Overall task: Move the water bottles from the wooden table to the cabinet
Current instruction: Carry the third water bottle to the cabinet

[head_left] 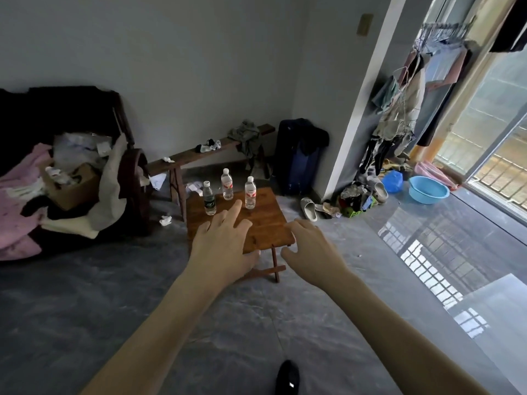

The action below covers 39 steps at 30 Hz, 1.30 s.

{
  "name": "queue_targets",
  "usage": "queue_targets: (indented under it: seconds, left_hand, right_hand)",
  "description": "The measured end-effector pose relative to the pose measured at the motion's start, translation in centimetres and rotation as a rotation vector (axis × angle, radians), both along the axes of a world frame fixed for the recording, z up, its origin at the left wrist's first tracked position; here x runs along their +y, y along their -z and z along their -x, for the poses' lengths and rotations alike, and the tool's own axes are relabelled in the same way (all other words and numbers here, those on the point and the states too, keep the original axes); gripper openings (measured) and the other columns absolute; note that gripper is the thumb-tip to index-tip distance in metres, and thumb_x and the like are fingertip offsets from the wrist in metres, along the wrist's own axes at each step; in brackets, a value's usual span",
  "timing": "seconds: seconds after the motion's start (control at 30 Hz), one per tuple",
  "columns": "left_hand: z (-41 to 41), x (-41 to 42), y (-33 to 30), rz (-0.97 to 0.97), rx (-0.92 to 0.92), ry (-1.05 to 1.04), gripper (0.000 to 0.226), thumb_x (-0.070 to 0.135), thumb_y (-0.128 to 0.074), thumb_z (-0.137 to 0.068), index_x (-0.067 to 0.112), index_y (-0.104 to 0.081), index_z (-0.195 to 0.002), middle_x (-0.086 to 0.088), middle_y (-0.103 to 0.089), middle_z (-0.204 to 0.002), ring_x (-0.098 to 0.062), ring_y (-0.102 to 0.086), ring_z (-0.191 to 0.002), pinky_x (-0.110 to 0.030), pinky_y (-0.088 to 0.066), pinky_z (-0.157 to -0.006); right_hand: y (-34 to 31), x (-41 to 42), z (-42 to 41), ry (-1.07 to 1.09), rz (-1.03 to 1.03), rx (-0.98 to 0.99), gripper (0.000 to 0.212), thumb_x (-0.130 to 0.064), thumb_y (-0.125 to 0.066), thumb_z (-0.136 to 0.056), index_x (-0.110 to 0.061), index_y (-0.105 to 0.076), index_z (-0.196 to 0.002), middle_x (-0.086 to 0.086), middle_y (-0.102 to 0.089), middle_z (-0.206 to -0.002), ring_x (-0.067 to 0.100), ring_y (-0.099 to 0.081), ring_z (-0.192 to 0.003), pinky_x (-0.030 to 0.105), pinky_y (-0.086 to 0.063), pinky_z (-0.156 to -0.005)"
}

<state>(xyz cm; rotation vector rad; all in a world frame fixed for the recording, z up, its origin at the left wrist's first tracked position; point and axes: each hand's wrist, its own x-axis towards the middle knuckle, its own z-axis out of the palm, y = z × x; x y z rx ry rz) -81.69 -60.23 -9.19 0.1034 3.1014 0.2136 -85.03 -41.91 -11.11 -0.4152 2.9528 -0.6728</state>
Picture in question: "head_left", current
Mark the person's left hand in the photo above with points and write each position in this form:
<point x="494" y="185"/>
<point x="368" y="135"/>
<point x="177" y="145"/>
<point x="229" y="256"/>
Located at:
<point x="218" y="255"/>

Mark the person's right hand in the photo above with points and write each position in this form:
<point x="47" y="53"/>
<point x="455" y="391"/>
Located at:
<point x="319" y="259"/>

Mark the clear water bottle green label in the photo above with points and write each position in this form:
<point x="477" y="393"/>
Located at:
<point x="209" y="203"/>

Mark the clear water bottle red label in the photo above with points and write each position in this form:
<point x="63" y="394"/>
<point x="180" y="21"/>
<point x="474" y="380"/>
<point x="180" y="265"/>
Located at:
<point x="250" y="195"/>
<point x="227" y="187"/>
<point x="57" y="175"/>

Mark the person's left forearm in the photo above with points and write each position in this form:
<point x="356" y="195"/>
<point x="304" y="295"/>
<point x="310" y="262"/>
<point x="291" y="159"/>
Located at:
<point x="152" y="345"/>

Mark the person's right forearm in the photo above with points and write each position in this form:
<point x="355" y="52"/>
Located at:
<point x="403" y="345"/>

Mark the person's right black shoe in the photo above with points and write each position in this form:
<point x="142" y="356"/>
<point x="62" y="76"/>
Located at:
<point x="288" y="378"/>

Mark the grey slipper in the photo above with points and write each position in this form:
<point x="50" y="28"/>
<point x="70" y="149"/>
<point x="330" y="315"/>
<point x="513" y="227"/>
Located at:
<point x="309" y="209"/>
<point x="379" y="191"/>

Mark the small wooden table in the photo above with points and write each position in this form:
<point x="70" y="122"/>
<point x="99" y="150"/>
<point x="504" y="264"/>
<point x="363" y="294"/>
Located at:
<point x="263" y="226"/>

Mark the pile of mixed clothes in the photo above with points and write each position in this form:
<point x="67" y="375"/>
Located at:
<point x="354" y="199"/>

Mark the plastic bag with socks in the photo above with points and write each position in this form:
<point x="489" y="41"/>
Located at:
<point x="193" y="189"/>

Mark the dark blue suitcase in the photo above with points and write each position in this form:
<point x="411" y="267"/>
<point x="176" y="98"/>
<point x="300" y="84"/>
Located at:
<point x="296" y="168"/>

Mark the white paper sheet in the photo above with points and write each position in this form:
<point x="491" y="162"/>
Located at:
<point x="158" y="181"/>

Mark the long wooden bench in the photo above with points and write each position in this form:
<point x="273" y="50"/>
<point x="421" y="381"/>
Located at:
<point x="185" y="158"/>

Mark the blue plastic bag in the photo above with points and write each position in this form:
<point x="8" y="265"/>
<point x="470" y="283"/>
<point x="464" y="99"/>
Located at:
<point x="392" y="181"/>

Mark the white navy socks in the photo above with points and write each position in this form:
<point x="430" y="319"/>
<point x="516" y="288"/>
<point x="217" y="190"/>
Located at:
<point x="208" y="147"/>

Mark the grey green garment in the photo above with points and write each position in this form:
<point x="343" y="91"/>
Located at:
<point x="245" y="133"/>

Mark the cream cloth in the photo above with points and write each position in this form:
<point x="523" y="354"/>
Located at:
<point x="113" y="180"/>

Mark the light blue plastic basin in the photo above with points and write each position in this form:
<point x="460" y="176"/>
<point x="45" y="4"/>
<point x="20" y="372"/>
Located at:
<point x="428" y="191"/>

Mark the pink plastic basin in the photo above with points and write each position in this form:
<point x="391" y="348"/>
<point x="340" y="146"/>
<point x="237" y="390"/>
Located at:
<point x="432" y="170"/>

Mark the brown cardboard box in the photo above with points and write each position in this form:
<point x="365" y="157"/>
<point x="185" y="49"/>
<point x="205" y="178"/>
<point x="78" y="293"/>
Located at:
<point x="74" y="193"/>

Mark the clear plastic bag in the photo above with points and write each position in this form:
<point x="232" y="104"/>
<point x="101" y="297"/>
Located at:
<point x="78" y="148"/>

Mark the teal hanging cloth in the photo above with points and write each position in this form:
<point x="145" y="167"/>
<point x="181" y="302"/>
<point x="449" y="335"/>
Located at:
<point x="385" y="94"/>

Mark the row of hanging clothes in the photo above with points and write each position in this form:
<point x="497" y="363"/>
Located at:
<point x="411" y="98"/>

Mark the pink cloth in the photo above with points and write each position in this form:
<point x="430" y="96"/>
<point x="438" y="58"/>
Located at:
<point x="16" y="226"/>

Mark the dark wooden sofa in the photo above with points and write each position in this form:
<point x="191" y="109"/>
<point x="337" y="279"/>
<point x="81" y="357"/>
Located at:
<point x="61" y="111"/>

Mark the glass sliding door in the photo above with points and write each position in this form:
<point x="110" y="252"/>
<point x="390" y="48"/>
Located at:
<point x="494" y="119"/>

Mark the black hanging trousers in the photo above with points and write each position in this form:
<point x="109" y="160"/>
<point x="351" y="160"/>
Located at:
<point x="510" y="24"/>

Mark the wall switch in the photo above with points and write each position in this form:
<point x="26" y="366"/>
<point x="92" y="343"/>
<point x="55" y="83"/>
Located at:
<point x="365" y="24"/>

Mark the metal clothes rail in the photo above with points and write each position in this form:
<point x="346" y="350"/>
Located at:
<point x="442" y="28"/>

